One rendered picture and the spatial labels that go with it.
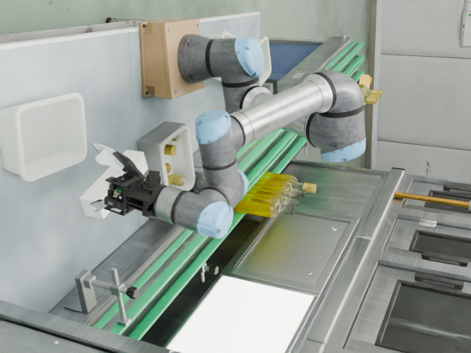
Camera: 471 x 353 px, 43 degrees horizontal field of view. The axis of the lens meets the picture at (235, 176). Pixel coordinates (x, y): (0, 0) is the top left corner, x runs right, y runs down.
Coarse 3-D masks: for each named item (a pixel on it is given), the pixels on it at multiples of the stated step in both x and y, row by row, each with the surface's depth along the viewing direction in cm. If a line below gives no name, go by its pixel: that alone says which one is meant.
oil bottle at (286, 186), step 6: (258, 180) 220; (264, 180) 220; (270, 180) 220; (276, 180) 219; (264, 186) 217; (270, 186) 216; (276, 186) 215; (282, 186) 215; (288, 186) 215; (288, 192) 214
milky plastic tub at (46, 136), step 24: (72, 96) 143; (0, 120) 132; (24, 120) 139; (48, 120) 147; (72, 120) 148; (24, 144) 140; (48, 144) 148; (72, 144) 150; (24, 168) 131; (48, 168) 140
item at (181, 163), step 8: (184, 128) 190; (176, 136) 186; (184, 136) 194; (160, 144) 182; (176, 144) 197; (184, 144) 195; (160, 152) 180; (176, 152) 198; (184, 152) 197; (168, 160) 198; (176, 160) 199; (184, 160) 198; (192, 160) 198; (176, 168) 201; (184, 168) 200; (192, 168) 199; (184, 176) 201; (192, 176) 200; (184, 184) 200; (192, 184) 200
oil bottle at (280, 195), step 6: (252, 186) 217; (258, 186) 217; (252, 192) 213; (258, 192) 213; (264, 192) 212; (270, 192) 212; (276, 192) 212; (282, 192) 212; (282, 198) 210; (282, 204) 211
